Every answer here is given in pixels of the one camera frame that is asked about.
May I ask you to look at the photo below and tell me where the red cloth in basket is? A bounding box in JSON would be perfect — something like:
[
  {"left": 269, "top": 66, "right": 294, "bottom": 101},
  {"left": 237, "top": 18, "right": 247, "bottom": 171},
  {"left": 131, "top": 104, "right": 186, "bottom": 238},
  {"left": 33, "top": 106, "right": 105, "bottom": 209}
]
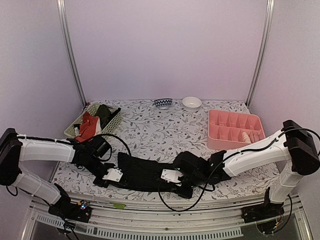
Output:
[{"left": 75, "top": 112, "right": 102, "bottom": 142}]

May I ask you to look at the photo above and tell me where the small white bowl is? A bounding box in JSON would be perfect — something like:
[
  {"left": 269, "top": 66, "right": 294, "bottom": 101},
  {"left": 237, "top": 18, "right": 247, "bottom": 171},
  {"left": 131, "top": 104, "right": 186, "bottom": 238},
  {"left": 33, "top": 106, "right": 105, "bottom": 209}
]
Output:
[{"left": 182, "top": 96, "right": 202, "bottom": 113}]

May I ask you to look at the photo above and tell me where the blue white zigzag bowl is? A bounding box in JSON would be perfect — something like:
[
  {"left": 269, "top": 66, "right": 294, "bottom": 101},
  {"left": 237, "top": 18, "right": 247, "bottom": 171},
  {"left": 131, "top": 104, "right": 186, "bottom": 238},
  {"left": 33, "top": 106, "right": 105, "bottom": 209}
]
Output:
[{"left": 153, "top": 98, "right": 173, "bottom": 109}]

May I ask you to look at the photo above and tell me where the dark green cloth in basket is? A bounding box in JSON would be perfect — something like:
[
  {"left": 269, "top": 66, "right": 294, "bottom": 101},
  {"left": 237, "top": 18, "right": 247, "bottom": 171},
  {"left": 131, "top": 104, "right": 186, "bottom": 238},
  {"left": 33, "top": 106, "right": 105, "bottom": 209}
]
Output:
[{"left": 95, "top": 104, "right": 111, "bottom": 124}]

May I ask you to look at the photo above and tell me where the right aluminium frame post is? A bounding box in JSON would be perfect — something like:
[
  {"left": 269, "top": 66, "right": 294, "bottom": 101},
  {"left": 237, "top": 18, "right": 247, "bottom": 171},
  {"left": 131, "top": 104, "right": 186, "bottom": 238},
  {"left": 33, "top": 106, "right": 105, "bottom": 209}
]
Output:
[{"left": 245, "top": 0, "right": 275, "bottom": 109}]

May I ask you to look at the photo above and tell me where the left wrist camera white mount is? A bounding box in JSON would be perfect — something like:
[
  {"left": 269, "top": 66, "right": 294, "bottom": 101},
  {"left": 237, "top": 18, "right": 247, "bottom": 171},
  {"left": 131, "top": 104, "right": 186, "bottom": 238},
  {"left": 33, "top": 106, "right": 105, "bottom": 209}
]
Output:
[{"left": 102, "top": 168, "right": 123, "bottom": 183}]

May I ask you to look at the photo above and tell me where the left aluminium frame post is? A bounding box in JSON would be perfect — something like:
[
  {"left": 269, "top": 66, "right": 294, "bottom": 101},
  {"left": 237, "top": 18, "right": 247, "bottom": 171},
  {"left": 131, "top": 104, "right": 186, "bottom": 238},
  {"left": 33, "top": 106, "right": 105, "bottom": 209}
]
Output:
[{"left": 56, "top": 0, "right": 87, "bottom": 107}]

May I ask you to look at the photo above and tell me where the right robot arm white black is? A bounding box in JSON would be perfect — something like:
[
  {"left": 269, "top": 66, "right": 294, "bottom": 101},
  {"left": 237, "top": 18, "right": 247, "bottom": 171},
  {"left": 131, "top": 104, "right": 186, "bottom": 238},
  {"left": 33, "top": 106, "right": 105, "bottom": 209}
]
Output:
[{"left": 172, "top": 120, "right": 320, "bottom": 218}]

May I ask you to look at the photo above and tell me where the black striped underwear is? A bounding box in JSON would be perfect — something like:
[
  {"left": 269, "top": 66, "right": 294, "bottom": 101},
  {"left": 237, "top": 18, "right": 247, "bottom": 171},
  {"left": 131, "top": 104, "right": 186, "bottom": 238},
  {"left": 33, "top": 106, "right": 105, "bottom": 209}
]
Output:
[{"left": 110, "top": 152, "right": 184, "bottom": 194}]

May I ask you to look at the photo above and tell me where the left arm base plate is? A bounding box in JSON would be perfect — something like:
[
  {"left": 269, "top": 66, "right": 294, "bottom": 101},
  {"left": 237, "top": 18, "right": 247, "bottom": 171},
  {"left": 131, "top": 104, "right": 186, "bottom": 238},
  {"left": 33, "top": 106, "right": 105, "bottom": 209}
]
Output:
[{"left": 48, "top": 200, "right": 93, "bottom": 223}]

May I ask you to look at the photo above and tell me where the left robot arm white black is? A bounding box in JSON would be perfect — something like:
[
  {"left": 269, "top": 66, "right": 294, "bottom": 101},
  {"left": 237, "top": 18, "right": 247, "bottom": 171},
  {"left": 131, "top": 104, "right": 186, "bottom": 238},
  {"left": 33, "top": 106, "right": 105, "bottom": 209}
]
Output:
[{"left": 0, "top": 128, "right": 123, "bottom": 217}]

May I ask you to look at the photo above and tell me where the front aluminium rail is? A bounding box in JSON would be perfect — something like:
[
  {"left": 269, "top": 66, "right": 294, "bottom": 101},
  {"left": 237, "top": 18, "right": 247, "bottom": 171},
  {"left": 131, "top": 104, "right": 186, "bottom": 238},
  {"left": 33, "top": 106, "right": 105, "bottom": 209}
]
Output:
[{"left": 21, "top": 194, "right": 314, "bottom": 240}]

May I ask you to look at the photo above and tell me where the pink divided organizer tray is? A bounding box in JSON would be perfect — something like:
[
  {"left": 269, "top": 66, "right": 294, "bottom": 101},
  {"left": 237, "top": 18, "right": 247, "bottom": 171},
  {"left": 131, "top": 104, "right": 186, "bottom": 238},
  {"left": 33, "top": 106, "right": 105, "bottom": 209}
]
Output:
[{"left": 206, "top": 109, "right": 266, "bottom": 150}]

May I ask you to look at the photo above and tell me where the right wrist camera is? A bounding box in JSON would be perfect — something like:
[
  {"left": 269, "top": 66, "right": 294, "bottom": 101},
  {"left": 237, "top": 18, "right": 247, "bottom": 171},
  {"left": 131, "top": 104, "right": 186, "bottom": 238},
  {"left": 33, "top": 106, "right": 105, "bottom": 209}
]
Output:
[{"left": 160, "top": 169, "right": 183, "bottom": 184}]

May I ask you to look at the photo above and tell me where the aluminium frame post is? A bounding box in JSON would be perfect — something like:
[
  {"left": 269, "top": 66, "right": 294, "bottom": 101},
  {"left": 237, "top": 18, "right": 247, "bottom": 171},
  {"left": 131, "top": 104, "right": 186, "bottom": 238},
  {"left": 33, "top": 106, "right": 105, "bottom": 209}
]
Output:
[
  {"left": 245, "top": 0, "right": 275, "bottom": 109},
  {"left": 56, "top": 0, "right": 87, "bottom": 107}
]

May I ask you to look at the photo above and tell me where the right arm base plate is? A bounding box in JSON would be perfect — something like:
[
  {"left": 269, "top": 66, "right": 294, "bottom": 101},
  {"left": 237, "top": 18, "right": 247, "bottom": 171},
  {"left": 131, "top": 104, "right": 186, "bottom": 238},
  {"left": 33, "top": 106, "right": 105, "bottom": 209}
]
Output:
[{"left": 241, "top": 203, "right": 285, "bottom": 223}]

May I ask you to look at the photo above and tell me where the rolled beige cloth in tray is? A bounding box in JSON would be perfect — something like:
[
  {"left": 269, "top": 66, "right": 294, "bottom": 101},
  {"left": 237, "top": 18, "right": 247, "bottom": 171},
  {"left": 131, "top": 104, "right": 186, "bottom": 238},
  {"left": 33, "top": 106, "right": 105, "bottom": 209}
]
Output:
[{"left": 242, "top": 131, "right": 252, "bottom": 144}]

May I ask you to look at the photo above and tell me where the green tape piece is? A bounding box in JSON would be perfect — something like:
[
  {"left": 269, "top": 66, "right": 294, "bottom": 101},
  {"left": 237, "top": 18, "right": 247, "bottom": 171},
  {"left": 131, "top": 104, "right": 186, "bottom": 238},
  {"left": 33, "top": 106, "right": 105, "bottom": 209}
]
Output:
[{"left": 112, "top": 202, "right": 126, "bottom": 210}]

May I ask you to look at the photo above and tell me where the beige perforated plastic basket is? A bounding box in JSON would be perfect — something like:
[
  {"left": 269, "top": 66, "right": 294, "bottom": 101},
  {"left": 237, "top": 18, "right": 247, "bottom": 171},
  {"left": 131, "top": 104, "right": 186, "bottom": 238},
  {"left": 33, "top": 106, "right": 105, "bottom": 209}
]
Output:
[{"left": 64, "top": 103, "right": 122, "bottom": 138}]

